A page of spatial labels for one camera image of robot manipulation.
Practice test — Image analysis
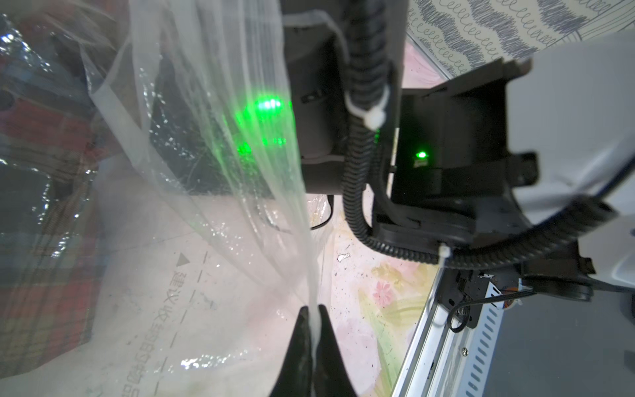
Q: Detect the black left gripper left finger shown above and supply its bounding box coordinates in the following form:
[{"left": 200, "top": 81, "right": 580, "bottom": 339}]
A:
[{"left": 270, "top": 306, "right": 314, "bottom": 397}]

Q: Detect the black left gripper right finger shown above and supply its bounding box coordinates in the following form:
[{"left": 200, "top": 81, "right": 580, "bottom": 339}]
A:
[{"left": 314, "top": 304, "right": 357, "bottom": 397}]

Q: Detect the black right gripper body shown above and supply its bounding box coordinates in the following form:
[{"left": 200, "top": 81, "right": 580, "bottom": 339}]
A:
[{"left": 148, "top": 0, "right": 410, "bottom": 197}]

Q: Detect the clear plastic vacuum bag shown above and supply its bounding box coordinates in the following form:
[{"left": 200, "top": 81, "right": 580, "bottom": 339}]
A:
[{"left": 1, "top": 1, "right": 327, "bottom": 396}]

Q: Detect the red plaid shirt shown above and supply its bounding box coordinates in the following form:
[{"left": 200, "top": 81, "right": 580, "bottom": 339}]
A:
[{"left": 1, "top": 1, "right": 121, "bottom": 378}]

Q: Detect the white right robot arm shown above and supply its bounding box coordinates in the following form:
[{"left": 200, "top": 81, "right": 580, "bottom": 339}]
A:
[{"left": 160, "top": 1, "right": 634, "bottom": 300}]

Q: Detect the aluminium mounting rail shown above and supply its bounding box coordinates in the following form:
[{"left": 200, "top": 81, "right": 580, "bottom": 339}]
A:
[{"left": 391, "top": 269, "right": 504, "bottom": 396}]

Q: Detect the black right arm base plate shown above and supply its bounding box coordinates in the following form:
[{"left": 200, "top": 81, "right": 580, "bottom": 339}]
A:
[{"left": 434, "top": 269, "right": 519, "bottom": 311}]

